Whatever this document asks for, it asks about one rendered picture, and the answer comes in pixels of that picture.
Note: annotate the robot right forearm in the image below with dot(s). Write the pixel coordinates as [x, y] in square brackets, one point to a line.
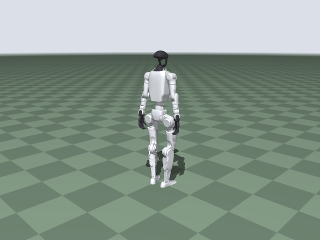
[175, 106]

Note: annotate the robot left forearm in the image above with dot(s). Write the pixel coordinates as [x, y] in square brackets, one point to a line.
[143, 104]

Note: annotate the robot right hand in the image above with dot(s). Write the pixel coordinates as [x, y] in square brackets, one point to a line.
[177, 125]

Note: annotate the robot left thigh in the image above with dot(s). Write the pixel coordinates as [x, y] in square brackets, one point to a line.
[153, 133]

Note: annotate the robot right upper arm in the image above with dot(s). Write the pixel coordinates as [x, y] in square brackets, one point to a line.
[172, 77]

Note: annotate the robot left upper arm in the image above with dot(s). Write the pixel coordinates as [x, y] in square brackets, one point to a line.
[146, 85]

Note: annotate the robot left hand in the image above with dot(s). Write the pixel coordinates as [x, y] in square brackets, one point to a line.
[141, 121]

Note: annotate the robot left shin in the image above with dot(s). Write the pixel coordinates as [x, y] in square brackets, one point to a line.
[153, 159]

